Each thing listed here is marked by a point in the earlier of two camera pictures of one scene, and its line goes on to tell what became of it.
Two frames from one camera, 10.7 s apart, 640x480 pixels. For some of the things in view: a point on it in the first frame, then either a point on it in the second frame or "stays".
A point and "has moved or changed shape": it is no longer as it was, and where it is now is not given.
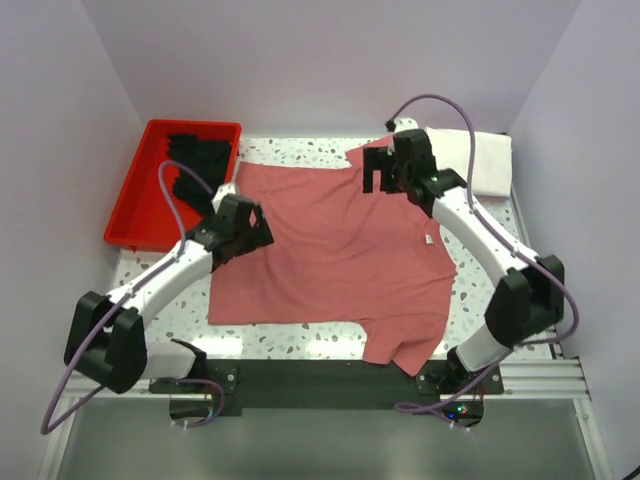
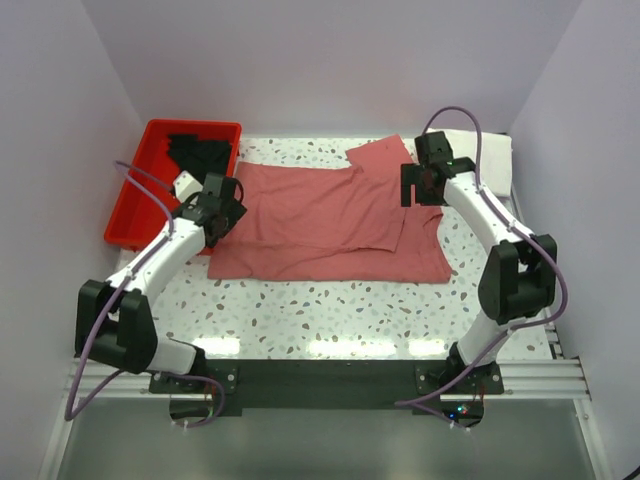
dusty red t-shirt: x=339 y=256 has moved or changed shape
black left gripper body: x=256 y=213 to x=214 y=243
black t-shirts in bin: x=209 y=159 stays
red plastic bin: x=148 y=216 stays
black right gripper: x=377 y=159 to x=410 y=175
